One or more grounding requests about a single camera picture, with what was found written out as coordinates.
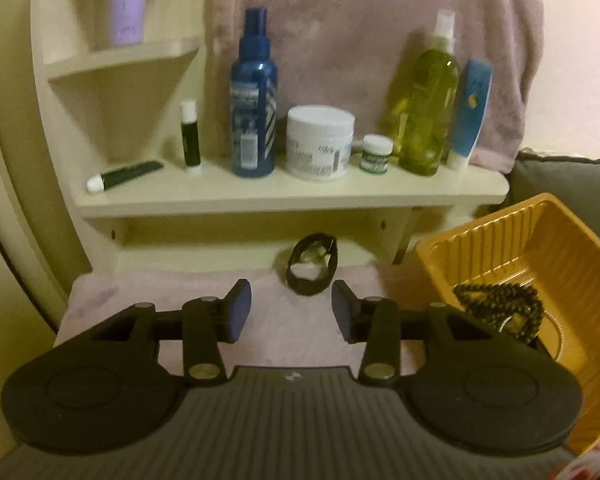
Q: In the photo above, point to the blue spray bottle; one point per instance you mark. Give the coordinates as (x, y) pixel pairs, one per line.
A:
(252, 110)

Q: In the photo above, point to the white black lip balm stick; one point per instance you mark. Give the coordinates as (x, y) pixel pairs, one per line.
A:
(190, 140)

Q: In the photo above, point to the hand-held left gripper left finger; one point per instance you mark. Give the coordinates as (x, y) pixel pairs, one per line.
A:
(237, 310)

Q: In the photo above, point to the large white jar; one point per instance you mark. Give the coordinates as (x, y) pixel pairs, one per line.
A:
(320, 145)

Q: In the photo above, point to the grey cushion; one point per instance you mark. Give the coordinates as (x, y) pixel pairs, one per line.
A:
(565, 180)

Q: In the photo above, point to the small green white jar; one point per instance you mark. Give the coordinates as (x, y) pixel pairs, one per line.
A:
(377, 157)

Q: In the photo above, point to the orange plastic tray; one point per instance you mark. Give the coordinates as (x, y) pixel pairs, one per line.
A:
(555, 250)

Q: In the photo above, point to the cream wooden shelf unit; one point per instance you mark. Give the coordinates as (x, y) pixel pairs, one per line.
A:
(280, 192)

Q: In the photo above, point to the green oil spray bottle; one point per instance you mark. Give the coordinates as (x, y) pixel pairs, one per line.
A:
(427, 110)

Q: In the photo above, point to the red white packet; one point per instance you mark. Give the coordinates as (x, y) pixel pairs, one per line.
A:
(590, 465)

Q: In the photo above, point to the blue white tube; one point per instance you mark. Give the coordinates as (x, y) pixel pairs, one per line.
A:
(472, 115)

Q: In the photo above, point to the purple tube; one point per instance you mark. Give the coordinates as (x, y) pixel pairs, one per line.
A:
(126, 5)

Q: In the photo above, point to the pink hanging towel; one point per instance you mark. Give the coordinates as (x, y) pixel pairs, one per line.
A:
(355, 50)

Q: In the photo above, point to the black wrist band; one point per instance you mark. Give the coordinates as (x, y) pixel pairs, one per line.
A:
(305, 287)

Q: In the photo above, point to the dark green tube white cap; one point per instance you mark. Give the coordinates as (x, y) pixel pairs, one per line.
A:
(130, 172)

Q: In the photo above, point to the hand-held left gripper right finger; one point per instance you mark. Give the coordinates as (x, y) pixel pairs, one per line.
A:
(345, 310)

